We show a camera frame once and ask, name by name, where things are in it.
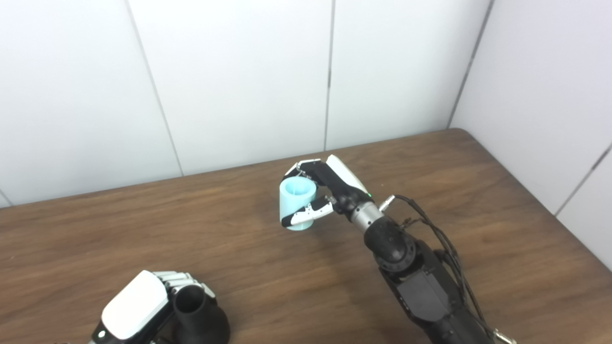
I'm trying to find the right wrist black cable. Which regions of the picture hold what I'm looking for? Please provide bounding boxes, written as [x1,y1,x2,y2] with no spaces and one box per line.
[380,194,517,344]

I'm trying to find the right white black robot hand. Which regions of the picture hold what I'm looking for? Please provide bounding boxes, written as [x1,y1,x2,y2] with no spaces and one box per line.
[280,154,374,227]

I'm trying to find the black funnel-shaped nozzle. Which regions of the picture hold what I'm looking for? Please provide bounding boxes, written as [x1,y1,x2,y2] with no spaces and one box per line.
[173,285,231,344]

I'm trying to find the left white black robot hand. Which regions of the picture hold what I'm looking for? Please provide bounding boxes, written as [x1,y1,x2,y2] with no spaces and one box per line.
[88,270,217,344]

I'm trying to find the light-blue short hose tube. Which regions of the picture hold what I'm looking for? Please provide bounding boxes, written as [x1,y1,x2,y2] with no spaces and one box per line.
[279,178,317,232]

